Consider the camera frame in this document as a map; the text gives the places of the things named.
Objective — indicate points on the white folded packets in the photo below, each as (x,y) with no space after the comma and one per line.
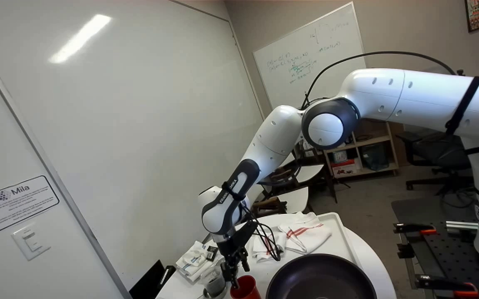
(192,261)

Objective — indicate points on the large red-striped white cloth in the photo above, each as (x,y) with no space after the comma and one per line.
(308,234)

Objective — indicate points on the wooden shelf unit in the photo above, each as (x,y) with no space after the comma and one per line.
(383,150)

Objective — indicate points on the white wall sign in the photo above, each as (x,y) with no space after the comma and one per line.
(16,203)

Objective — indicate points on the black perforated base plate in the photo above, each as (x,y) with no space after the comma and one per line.
(445,254)

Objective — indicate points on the white light switch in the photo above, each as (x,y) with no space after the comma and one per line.
(31,241)

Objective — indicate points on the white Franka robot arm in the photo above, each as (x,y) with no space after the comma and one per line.
(416,97)

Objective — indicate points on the black orange clamp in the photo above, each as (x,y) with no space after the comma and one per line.
(450,286)
(415,228)

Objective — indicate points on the small black device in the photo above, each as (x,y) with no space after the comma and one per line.
(212,253)

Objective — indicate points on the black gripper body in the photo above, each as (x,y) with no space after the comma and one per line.
(237,241)

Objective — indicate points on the black frying pan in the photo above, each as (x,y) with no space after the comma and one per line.
(320,279)

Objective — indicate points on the small red-striped white cloth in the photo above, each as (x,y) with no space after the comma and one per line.
(262,249)

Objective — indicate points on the silver metal bar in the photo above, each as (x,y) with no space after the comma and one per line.
(463,224)

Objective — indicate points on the black bin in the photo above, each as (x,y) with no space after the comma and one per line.
(150,283)

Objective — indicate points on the black office chair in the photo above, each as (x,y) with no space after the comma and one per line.
(436,155)

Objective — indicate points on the large wall whiteboard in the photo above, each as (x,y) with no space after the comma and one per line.
(290,67)

